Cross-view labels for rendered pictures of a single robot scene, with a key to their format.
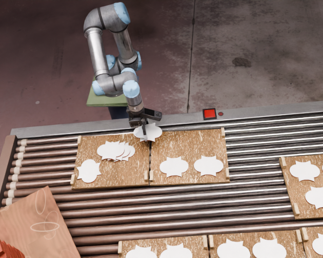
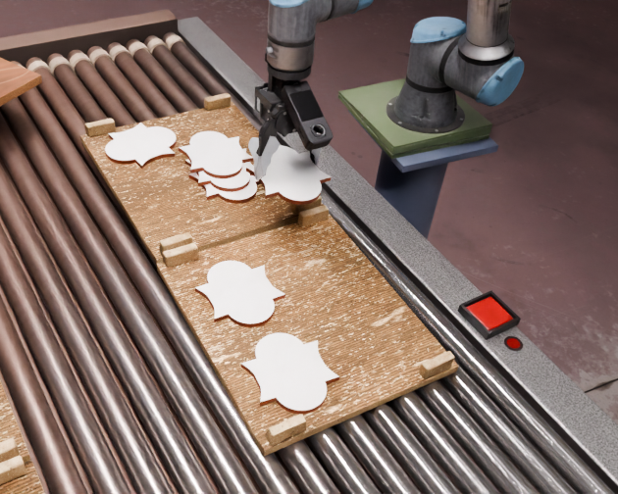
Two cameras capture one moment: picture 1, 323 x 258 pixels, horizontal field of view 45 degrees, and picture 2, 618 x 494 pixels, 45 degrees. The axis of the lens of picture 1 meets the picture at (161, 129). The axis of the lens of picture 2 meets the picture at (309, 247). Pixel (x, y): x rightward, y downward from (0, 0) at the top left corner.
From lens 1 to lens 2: 1.29 m
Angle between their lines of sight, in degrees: 33
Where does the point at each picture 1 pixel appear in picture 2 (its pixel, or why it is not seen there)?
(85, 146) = (211, 118)
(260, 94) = not seen: outside the picture
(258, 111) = (610, 443)
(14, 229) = not seen: outside the picture
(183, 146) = (325, 291)
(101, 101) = (364, 108)
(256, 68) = not seen: outside the picture
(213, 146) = (373, 359)
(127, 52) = (478, 19)
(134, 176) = (166, 226)
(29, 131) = (204, 39)
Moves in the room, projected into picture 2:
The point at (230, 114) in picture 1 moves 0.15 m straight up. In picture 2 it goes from (534, 370) to (563, 309)
